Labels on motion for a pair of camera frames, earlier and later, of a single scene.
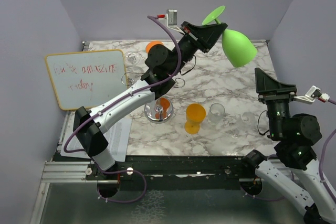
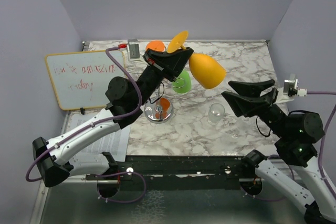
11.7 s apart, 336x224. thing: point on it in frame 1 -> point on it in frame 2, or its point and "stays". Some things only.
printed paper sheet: [117, 137] stays
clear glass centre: [216, 113] stays
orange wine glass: [151, 43] stays
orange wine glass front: [195, 114] -> [209, 73]
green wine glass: [239, 49] -> [183, 83]
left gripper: [202, 37] -> [175, 61]
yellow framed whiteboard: [85, 79] stays
